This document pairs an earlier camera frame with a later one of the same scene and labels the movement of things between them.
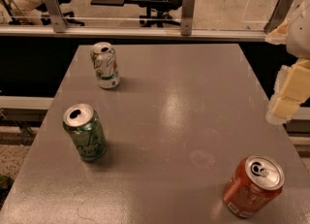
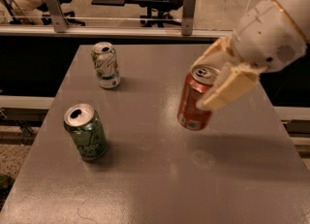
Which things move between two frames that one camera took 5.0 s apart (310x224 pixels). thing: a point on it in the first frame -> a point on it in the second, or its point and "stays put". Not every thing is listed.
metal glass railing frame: (186, 31) stays put
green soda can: (83, 125) stays put
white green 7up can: (106, 66) stays put
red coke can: (252, 185) -> (198, 81)
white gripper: (299, 35) -> (266, 42)
